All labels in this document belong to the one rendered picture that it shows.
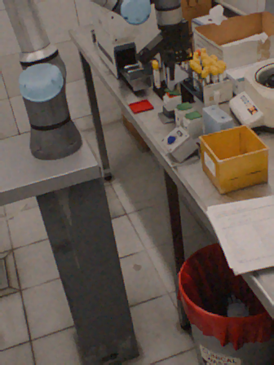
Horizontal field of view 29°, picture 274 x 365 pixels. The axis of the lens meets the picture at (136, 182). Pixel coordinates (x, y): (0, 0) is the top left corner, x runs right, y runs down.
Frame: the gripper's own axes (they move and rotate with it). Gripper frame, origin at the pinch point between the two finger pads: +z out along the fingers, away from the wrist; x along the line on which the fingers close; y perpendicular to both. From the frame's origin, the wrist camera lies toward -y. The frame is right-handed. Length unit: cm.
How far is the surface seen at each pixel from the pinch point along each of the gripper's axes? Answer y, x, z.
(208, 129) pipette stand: 3.9, -20.0, 5.7
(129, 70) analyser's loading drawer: -4.4, 31.0, 4.7
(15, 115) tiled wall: -49, 169, 75
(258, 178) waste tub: 6.8, -44.4, 8.6
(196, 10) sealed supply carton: 40, 75, 4
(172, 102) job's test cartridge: -0.1, -2.0, 4.0
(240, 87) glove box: 22.9, -1.5, 5.4
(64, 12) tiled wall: -6, 169, 19
